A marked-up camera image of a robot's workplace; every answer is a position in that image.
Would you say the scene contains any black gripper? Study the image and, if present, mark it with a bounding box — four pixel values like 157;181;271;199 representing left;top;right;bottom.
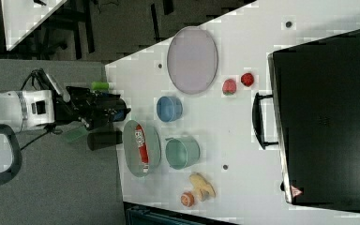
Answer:
53;86;131;130

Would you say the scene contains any red ketchup bottle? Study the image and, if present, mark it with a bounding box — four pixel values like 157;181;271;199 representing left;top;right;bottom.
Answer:
135;125;149;173

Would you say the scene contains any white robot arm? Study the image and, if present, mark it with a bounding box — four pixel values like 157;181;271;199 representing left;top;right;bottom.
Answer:
0;86;130;186

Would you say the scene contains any green cylinder marker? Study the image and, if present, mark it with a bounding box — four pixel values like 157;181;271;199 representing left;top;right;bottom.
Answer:
91;82;110;90

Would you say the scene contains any blue bowl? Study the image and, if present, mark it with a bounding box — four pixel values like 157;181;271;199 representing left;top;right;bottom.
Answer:
157;97;183;123

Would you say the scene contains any green mug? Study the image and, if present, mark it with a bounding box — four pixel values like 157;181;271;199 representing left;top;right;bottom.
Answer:
165;136;201;170

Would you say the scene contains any lavender round plate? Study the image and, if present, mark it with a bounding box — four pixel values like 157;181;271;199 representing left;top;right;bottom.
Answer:
167;26;218;95

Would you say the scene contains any dark blue crate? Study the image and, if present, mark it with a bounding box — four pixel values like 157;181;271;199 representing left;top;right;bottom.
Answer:
126;205;232;225

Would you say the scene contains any white side table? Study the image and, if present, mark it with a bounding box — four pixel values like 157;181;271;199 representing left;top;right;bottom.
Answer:
0;0;68;51

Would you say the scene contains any orange slice toy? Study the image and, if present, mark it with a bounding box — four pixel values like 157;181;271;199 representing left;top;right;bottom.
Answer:
180;191;195;207

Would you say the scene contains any yellow banana toy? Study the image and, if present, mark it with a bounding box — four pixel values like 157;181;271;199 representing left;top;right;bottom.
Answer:
188;172;216;202

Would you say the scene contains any pink strawberry toy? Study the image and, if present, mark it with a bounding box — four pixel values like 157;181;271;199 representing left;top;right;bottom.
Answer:
222;79;237;96

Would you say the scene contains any red strawberry toy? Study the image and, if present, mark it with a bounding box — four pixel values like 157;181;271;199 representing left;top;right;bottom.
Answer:
241;73;254;87

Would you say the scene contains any black toaster oven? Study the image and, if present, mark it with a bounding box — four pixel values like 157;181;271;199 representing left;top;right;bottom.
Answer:
267;29;360;213

